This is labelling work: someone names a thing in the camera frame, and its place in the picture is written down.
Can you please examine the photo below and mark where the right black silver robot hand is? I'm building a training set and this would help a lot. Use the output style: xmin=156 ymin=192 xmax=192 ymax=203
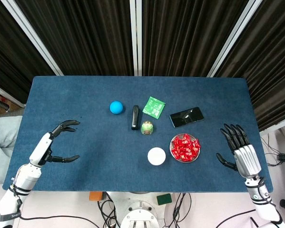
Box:
xmin=216 ymin=123 xmax=262 ymax=178

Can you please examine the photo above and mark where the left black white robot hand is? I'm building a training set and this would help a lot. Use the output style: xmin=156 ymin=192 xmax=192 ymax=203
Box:
xmin=29 ymin=120 xmax=81 ymax=167

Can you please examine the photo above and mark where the heap of red candies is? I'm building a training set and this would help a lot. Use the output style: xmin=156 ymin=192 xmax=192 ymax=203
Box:
xmin=170 ymin=134 xmax=201 ymax=161

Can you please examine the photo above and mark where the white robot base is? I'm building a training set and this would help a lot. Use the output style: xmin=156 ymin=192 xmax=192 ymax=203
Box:
xmin=106 ymin=191 xmax=178 ymax=228

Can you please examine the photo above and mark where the metal bowl with red candies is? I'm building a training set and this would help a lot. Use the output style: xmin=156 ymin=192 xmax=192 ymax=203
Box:
xmin=169 ymin=133 xmax=202 ymax=163

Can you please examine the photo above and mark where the white paper cup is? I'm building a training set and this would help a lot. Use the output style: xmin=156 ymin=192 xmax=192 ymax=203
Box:
xmin=147 ymin=147 xmax=167 ymax=166

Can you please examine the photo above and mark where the grey jeans leg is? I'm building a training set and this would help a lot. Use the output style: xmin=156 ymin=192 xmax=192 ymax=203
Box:
xmin=0 ymin=115 xmax=23 ymax=186

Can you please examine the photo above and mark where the blue table cloth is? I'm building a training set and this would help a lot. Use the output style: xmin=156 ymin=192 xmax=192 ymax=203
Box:
xmin=2 ymin=76 xmax=274 ymax=192

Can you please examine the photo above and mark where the orange box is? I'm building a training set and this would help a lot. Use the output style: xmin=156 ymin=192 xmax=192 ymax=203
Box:
xmin=89 ymin=191 xmax=104 ymax=202

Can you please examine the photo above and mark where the black smartphone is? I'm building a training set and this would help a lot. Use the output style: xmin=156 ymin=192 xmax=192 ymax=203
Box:
xmin=169 ymin=106 xmax=205 ymax=128

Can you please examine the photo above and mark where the blue ball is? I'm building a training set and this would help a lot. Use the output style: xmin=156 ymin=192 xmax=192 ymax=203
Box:
xmin=109 ymin=101 xmax=124 ymax=115

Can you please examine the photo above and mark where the dark green box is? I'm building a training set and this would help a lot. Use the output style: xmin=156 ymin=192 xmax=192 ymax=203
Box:
xmin=156 ymin=193 xmax=173 ymax=206

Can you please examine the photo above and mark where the black stapler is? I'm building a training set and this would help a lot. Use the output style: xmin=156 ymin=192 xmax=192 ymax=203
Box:
xmin=131 ymin=104 xmax=140 ymax=131

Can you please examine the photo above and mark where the black pleated curtain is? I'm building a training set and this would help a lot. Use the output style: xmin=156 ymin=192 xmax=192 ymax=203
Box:
xmin=0 ymin=0 xmax=59 ymax=103
xmin=216 ymin=0 xmax=285 ymax=131
xmin=15 ymin=0 xmax=135 ymax=76
xmin=142 ymin=0 xmax=254 ymax=77

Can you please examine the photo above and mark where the green nesting doll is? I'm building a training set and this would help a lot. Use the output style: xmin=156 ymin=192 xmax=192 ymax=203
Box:
xmin=140 ymin=120 xmax=155 ymax=136

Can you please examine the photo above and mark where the green sachet packet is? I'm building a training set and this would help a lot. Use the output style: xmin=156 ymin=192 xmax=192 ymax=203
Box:
xmin=142 ymin=95 xmax=166 ymax=119

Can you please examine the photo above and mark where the white frame rail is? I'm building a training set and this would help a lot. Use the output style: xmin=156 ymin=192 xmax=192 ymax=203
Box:
xmin=0 ymin=80 xmax=26 ymax=107

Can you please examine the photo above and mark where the black cable bundle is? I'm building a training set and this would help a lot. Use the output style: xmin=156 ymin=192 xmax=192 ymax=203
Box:
xmin=163 ymin=192 xmax=193 ymax=228
xmin=97 ymin=192 xmax=123 ymax=228

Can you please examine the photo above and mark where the white frame post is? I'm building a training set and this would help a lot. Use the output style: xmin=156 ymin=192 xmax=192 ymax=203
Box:
xmin=206 ymin=0 xmax=264 ymax=78
xmin=129 ymin=0 xmax=143 ymax=76
xmin=0 ymin=0 xmax=64 ymax=76

